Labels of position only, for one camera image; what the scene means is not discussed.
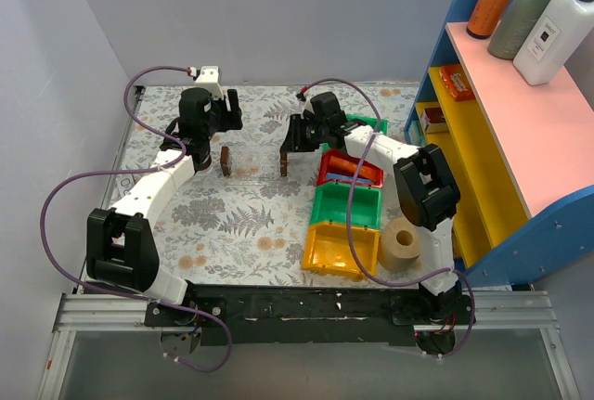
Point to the clear glass tray brown handles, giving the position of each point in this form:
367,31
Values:
244,163

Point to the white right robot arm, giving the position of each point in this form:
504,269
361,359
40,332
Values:
426,189

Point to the yellow plastic bin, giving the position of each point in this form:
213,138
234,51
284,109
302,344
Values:
327,250

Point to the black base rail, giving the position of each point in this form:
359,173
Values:
259,314

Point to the green plastic bin far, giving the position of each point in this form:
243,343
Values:
370,121

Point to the red plastic bin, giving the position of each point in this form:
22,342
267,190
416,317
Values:
324,168

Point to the clear glass cup brown band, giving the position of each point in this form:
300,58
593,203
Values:
202,167

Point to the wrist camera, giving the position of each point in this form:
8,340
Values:
208,78
304,100

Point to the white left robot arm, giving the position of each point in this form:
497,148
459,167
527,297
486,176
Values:
120,248

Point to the toilet paper roll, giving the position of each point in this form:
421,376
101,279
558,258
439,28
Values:
399,249

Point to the white square bottle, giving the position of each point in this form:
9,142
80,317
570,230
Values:
560,29

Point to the packaged toothbrush on table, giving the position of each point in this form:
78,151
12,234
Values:
124,184

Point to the orange soap box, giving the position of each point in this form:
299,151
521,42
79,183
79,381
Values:
456,82

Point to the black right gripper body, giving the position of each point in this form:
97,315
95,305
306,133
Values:
297,133

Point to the blue toothpaste tube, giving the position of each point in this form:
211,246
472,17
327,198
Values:
349,179

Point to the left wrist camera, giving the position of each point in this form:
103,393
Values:
208,78

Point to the grey pump bottle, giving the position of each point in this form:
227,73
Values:
516,24

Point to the red white small box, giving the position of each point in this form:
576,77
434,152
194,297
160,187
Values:
433,120

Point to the blue shelf unit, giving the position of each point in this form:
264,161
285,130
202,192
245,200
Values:
522,156

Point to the orange toothpaste tube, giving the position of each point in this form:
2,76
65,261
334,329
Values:
343,166

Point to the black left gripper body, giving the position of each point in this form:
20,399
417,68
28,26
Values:
233,109

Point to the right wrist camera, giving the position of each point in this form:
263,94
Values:
304,100

